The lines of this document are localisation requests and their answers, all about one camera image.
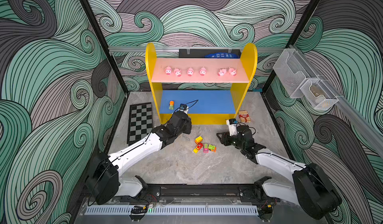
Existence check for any yellow dump truck toy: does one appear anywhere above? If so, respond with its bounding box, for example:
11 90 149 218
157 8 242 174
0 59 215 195
194 136 203 144

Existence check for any green orange flatbed truck toy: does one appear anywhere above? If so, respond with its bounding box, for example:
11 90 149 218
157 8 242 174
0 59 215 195
208 144 216 152

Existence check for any red yellow bulldozer toy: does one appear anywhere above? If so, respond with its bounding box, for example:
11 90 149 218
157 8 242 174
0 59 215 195
193 143 203 153

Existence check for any magenta brown truck toy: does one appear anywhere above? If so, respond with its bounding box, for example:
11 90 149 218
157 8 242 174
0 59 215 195
203 143 209 153

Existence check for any pink toy pig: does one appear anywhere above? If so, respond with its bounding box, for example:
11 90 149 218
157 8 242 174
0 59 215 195
228 67 237 77
218 69 227 77
174 68 182 77
165 66 172 75
187 68 194 77
199 67 207 76

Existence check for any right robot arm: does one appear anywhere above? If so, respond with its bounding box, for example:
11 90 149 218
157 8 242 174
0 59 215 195
216 124 342 220

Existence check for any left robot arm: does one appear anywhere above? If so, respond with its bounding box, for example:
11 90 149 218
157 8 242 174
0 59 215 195
85 110 192 205

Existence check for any red patterned small box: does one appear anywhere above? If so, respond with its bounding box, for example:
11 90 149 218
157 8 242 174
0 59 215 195
238 110 251 123

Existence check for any black white chessboard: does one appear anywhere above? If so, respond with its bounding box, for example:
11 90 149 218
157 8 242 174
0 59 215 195
127 102 153 145

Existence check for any yellow toy shelf unit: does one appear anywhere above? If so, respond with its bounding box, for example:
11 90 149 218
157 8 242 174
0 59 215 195
145 43 258 125

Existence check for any black panel behind shelf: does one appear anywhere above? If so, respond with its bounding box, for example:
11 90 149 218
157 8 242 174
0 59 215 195
179 49 241 58

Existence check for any blue oval basket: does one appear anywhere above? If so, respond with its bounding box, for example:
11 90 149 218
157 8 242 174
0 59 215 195
205 53 239 59

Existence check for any large clear plastic bin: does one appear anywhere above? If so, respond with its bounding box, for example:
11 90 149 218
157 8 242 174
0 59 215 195
273 49 310 98

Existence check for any small clear plastic bin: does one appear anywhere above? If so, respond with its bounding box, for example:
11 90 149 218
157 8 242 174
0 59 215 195
300 78 339 111

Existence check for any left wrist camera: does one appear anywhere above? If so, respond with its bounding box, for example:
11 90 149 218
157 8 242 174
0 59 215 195
179 104 189 114

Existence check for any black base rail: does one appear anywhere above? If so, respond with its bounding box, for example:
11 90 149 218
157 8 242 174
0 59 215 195
108 184 281 205

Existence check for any white slotted cable duct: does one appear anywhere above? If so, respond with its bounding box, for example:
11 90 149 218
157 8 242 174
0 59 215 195
84 205 258 216

